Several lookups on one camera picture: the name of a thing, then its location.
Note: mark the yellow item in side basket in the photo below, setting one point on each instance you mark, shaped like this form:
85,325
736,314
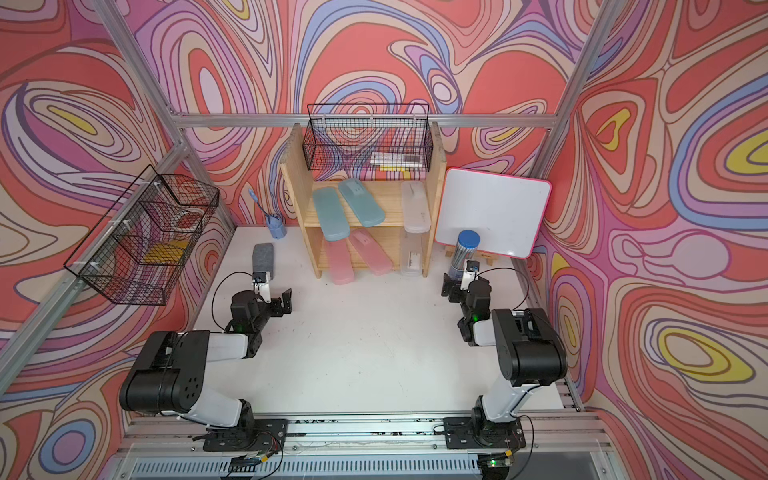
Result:
166,253

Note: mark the pink pencil case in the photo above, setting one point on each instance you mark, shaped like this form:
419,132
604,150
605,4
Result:
371,253
339,263

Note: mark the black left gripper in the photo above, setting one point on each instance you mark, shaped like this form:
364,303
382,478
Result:
277,311

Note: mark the black wire basket on shelf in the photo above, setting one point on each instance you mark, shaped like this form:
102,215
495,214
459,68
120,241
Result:
340,137

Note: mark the blue pen cup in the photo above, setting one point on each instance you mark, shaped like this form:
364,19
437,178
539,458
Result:
274,222

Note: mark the clear pencil case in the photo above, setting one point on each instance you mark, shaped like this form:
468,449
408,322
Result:
415,209
411,253

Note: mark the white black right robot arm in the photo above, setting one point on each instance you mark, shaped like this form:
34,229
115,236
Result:
530,355

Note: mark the white board pink frame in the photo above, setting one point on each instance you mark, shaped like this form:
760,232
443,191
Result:
506,211

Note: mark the wooden board easel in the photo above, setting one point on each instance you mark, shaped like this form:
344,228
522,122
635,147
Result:
489,258

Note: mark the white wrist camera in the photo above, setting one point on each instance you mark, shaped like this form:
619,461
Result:
261,287
470,273

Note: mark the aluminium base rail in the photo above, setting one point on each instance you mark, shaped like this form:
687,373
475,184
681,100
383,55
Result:
558,445

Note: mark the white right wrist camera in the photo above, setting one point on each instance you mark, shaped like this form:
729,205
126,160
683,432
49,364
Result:
470,273

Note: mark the teal pencil case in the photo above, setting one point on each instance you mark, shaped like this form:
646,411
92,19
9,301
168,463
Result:
362,203
331,215

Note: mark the black wire basket on frame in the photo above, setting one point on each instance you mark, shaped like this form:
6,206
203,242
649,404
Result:
155,207

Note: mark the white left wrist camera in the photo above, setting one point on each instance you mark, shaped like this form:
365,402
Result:
261,287

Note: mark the silver box in basket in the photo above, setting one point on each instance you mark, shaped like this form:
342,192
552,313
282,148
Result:
395,160

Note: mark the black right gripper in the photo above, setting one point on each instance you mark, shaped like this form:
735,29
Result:
454,286

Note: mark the wooden two-tier shelf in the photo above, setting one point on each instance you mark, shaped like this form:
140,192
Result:
300,184

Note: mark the colored pencil tube blue lid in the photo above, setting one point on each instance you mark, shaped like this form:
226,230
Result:
466,245

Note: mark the grey felt eraser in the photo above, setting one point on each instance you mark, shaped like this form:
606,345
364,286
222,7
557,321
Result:
263,262

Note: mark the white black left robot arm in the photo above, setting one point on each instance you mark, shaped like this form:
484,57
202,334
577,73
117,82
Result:
169,377

